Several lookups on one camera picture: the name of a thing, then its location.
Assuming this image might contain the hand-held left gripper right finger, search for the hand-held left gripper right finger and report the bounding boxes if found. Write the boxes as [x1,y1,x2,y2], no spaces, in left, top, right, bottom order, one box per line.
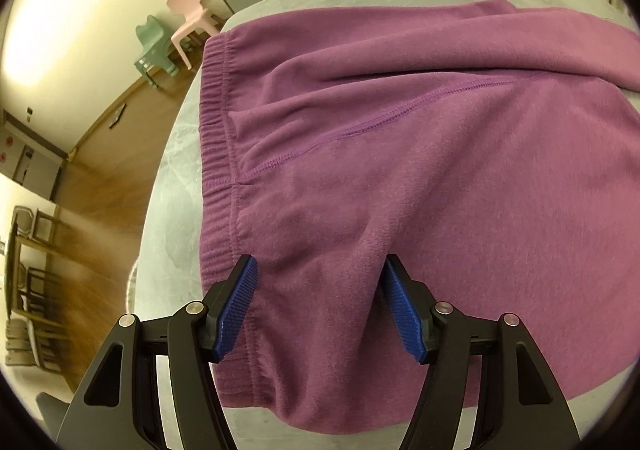
[381,254,583,450]

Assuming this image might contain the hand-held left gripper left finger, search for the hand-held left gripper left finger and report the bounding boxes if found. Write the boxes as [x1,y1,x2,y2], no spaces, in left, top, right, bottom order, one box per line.
[55,254,260,450]

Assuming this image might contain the purple fleece pants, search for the purple fleece pants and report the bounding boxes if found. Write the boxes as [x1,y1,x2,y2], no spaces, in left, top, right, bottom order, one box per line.
[198,0,640,436]

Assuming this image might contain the grey blanket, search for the grey blanket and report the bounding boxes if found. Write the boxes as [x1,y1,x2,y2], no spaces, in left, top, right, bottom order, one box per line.
[122,0,640,450]

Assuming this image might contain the wooden dining chair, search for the wooden dining chair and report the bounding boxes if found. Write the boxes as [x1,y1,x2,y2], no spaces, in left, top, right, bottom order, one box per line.
[5,265,76,371]
[11,205,71,251]

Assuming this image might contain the grey seat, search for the grey seat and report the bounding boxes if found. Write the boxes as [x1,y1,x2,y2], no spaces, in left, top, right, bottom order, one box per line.
[36,392,77,437]

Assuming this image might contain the white door with red stickers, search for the white door with red stickers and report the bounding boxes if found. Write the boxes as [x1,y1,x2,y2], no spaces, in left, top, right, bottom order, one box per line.
[0,111,66,202]

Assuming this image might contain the green plastic chair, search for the green plastic chair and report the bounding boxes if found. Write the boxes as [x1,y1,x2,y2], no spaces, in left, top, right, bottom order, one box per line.
[134,15,178,81]

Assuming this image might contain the pink plastic chair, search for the pink plastic chair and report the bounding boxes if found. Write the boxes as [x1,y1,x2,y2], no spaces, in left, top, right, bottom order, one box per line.
[166,0,223,71]

